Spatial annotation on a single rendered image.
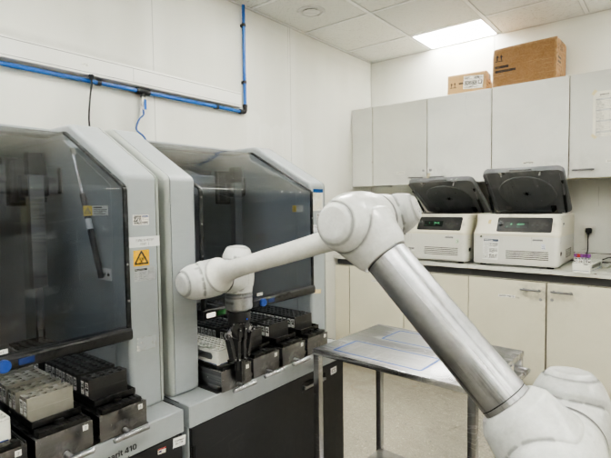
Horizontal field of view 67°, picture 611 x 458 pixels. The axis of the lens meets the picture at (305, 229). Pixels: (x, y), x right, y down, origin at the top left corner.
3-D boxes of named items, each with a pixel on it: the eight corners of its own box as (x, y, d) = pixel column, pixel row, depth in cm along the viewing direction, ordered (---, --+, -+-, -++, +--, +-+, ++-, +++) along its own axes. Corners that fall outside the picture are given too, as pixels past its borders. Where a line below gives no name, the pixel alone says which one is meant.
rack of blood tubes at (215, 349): (165, 352, 173) (165, 335, 172) (187, 345, 180) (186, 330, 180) (218, 369, 154) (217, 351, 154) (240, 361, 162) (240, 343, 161)
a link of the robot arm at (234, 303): (218, 293, 153) (219, 311, 153) (237, 295, 147) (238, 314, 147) (239, 288, 160) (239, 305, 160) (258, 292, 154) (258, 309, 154)
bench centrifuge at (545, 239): (471, 264, 334) (472, 167, 330) (497, 256, 383) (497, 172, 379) (558, 270, 299) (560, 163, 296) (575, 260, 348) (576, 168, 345)
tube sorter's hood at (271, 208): (121, 303, 186) (115, 142, 182) (234, 282, 233) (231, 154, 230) (204, 322, 153) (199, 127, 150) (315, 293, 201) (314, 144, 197)
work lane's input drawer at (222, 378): (111, 353, 193) (110, 332, 193) (141, 345, 204) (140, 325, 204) (230, 397, 148) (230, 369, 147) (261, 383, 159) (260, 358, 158)
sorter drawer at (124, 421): (0, 383, 162) (-1, 357, 162) (43, 372, 173) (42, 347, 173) (108, 450, 117) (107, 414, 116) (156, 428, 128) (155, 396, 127)
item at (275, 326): (285, 333, 190) (285, 318, 190) (288, 333, 189) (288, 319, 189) (265, 339, 181) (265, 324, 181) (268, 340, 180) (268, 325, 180)
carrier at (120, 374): (124, 387, 135) (124, 366, 135) (128, 389, 134) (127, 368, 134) (85, 401, 126) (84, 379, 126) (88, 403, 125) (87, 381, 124)
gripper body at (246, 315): (240, 305, 159) (241, 332, 160) (221, 310, 153) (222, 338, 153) (255, 308, 154) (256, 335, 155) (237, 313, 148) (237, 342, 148)
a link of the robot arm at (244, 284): (237, 288, 161) (209, 294, 150) (236, 243, 160) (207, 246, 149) (261, 291, 154) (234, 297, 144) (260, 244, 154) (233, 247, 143)
